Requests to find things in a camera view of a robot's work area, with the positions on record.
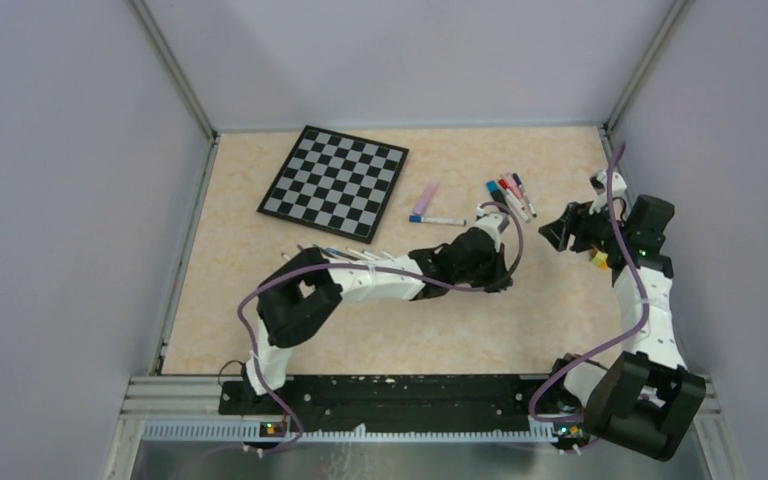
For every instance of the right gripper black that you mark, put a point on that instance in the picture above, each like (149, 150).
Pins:
(559, 231)

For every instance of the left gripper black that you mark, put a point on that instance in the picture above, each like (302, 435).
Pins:
(498, 276)

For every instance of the white marker blue cap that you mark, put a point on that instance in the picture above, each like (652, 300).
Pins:
(436, 220)

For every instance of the blue gel pen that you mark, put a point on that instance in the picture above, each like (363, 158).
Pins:
(338, 254)

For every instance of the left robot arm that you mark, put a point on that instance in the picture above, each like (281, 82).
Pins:
(296, 300)

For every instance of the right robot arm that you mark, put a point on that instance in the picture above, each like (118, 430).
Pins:
(647, 399)

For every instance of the yellow orange block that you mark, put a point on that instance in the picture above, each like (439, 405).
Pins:
(599, 259)

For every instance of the white marker red cap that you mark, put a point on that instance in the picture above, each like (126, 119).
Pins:
(513, 201)

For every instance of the thin marker pink cap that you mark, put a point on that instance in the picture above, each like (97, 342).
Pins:
(513, 187)

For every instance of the lilac highlighter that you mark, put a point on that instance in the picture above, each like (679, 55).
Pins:
(425, 198)

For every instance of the black highlighter blue cap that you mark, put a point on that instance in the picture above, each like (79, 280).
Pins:
(496, 193)

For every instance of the black grey chessboard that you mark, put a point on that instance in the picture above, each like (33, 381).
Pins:
(335, 182)

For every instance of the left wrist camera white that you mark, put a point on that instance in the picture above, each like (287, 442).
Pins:
(493, 223)

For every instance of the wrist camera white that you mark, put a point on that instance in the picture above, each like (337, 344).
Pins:
(493, 223)
(608, 187)

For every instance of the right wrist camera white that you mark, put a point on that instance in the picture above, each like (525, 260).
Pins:
(608, 187)

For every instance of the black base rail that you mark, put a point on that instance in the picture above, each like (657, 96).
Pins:
(409, 404)

